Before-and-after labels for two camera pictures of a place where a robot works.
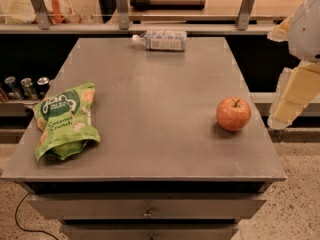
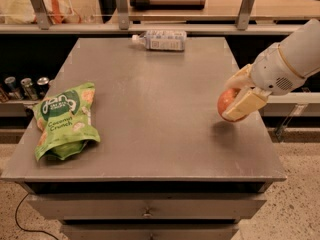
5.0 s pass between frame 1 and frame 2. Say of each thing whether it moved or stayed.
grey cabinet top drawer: stayed
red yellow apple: moved
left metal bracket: stayed
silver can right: stayed
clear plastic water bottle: stayed
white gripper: moved
